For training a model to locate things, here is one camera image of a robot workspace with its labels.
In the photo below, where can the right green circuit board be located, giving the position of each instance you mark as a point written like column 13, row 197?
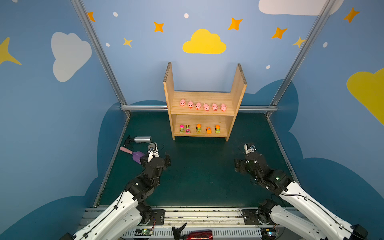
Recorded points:
column 268, row 234

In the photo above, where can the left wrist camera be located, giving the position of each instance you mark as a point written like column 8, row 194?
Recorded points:
column 153, row 151

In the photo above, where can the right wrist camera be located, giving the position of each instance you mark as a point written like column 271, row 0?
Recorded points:
column 249, row 148

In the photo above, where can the silver spray bottle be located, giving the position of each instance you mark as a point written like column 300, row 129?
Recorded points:
column 139, row 139

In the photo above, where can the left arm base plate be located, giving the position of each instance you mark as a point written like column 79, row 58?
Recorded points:
column 156, row 218

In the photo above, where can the pink toy pig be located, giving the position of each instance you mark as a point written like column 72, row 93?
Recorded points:
column 206, row 107
column 215, row 107
column 182, row 102
column 223, row 107
column 198, row 106
column 190, row 104

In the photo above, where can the orange green toy car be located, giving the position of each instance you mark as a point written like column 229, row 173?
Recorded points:
column 217, row 129

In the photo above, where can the wooden two-tier shelf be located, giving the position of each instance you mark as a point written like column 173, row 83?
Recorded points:
column 184, row 116

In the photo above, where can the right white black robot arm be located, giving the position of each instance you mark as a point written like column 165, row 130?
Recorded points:
column 319, row 223

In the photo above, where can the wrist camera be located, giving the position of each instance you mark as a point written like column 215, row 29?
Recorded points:
column 249, row 148
column 153, row 151

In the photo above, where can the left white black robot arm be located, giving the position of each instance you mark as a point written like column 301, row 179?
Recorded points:
column 129, row 209

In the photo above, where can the pink green toy truck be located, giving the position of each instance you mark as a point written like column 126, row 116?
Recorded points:
column 182, row 129

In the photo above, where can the purple pink toy shovel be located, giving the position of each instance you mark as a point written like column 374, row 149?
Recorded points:
column 135, row 155

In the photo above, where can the left green circuit board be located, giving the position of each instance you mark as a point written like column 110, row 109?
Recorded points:
column 143, row 232

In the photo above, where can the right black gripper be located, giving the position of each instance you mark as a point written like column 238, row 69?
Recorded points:
column 238, row 165

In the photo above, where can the green orange toy truck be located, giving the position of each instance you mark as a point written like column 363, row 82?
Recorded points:
column 198, row 128

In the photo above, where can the red black clamp tool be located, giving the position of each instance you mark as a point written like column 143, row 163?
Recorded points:
column 199, row 235

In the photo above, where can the green circuit board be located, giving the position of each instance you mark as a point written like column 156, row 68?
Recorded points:
column 143, row 232
column 268, row 234

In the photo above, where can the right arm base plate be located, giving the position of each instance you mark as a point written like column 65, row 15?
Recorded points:
column 257, row 217

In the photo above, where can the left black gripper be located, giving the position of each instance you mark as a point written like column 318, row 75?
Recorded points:
column 166, row 160

